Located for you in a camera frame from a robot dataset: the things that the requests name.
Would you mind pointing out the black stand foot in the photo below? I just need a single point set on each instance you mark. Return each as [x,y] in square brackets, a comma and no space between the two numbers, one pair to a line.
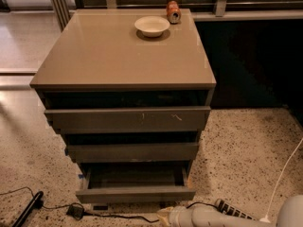
[35,203]

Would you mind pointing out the grey three-drawer cabinet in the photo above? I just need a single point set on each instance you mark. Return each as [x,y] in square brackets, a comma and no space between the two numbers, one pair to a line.
[101,61]

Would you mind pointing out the black power adapter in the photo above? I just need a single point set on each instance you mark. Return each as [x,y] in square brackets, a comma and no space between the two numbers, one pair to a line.
[75,211]

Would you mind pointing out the grey bottom drawer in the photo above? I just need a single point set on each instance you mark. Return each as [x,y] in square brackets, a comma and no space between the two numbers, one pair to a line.
[112,184]

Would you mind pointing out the grey drawer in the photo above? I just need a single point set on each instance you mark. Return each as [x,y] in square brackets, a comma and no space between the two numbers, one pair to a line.
[132,152]
[112,184]
[78,121]

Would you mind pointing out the orange soda can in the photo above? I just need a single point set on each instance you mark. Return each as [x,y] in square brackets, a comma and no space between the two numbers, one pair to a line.
[173,12]

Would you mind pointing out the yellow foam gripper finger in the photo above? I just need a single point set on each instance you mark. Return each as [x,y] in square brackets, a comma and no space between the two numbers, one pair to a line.
[163,216]

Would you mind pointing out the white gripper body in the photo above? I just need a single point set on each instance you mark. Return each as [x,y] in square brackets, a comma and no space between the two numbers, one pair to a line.
[179,216]

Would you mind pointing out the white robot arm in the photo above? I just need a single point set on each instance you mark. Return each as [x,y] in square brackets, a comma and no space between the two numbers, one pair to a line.
[289,215]

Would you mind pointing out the black power strip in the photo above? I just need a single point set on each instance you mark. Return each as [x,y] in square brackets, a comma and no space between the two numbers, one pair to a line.
[230,210]

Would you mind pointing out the grey middle drawer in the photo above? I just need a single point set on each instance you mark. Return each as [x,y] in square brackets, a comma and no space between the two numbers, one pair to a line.
[132,152]

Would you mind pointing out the grey top drawer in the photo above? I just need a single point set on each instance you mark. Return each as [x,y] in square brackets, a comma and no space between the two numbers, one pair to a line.
[78,121]

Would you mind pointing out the white bowl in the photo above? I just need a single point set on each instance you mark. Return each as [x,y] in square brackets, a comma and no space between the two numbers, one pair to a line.
[152,26]

